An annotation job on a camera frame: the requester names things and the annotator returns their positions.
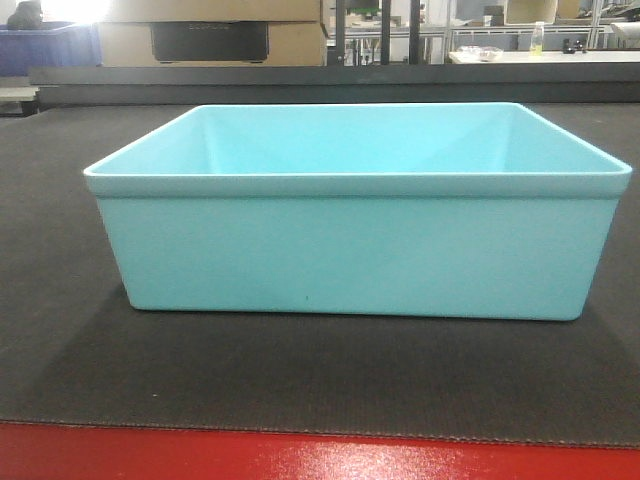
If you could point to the blue crate background left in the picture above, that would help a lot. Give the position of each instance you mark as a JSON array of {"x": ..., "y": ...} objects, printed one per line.
[{"x": 57, "y": 44}]

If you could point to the white background table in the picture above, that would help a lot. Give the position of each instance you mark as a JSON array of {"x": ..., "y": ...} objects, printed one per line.
[{"x": 547, "y": 57}]

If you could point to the yellow liquid bottle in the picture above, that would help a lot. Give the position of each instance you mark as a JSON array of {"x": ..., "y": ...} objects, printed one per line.
[{"x": 537, "y": 39}]

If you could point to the red conveyor frame edge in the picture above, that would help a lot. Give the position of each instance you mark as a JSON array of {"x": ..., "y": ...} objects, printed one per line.
[{"x": 37, "y": 451}]

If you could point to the cardboard box with black panel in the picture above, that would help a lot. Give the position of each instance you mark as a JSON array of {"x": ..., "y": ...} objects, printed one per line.
[{"x": 215, "y": 33}]

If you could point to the light blue plastic bin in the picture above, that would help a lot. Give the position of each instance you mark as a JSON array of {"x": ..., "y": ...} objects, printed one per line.
[{"x": 483, "y": 210}]

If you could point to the black conveyor side rail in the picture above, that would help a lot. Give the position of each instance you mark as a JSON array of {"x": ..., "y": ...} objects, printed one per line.
[{"x": 599, "y": 82}]

